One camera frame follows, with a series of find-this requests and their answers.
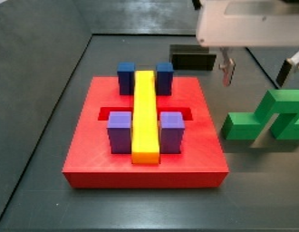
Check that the blue post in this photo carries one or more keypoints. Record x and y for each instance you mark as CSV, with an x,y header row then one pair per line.
x,y
164,78
125,74

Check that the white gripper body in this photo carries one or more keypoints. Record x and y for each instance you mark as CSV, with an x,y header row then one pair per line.
x,y
248,23

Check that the black angled bracket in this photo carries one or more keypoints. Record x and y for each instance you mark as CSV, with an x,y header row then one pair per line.
x,y
190,57

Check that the yellow long bar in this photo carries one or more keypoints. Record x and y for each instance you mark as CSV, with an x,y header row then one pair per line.
x,y
145,145

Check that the blue left rear post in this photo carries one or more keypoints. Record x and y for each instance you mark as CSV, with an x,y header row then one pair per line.
x,y
125,74

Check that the green bridge-shaped block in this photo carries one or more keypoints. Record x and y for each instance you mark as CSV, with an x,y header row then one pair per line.
x,y
244,125

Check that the purple right front post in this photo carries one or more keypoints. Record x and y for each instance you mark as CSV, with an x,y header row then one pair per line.
x,y
172,128

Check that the blue right rear post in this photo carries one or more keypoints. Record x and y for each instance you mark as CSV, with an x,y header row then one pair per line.
x,y
164,78

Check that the purple left front post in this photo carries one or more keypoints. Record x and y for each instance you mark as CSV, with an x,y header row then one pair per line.
x,y
120,132

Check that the red base board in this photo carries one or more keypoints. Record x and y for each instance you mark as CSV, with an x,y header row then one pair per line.
x,y
93,168

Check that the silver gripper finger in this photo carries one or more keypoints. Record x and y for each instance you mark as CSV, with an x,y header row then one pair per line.
x,y
226,66
288,68

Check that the purple post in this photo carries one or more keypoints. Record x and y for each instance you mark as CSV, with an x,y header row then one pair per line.
x,y
172,128
120,132

